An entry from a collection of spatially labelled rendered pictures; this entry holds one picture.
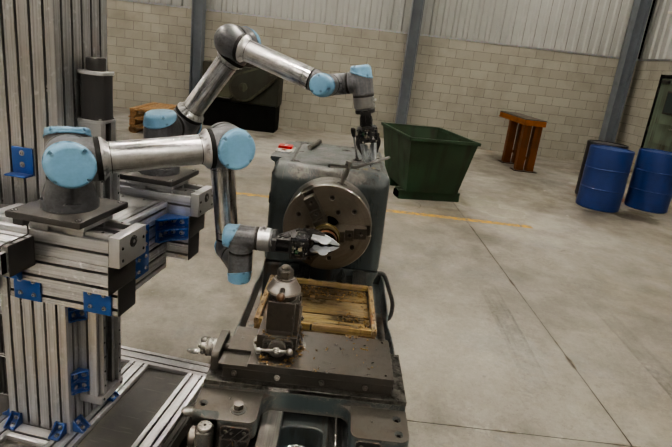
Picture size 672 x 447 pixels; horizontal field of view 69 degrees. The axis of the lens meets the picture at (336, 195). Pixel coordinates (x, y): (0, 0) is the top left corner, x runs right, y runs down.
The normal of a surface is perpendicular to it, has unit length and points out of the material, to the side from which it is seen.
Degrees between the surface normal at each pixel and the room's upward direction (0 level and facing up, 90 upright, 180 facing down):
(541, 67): 90
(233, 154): 89
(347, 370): 0
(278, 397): 89
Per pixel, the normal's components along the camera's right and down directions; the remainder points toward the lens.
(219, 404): 0.11, -0.96
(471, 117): -0.03, 0.26
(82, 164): 0.36, 0.30
